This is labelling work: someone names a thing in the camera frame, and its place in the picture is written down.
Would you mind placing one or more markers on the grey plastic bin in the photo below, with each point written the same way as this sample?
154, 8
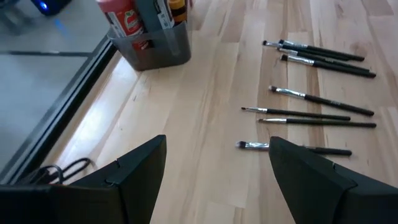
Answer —
161, 53

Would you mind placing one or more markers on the small gold paint bottle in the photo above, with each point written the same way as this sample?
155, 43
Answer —
178, 11

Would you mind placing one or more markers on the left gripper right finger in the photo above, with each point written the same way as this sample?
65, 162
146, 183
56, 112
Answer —
311, 193

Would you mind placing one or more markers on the black device with blue light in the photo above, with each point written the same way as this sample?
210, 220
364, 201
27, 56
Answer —
53, 4

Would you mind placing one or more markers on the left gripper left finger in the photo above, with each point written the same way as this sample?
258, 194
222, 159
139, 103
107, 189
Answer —
140, 180

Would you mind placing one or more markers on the large coral paint bottle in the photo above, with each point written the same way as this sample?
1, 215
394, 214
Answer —
121, 15

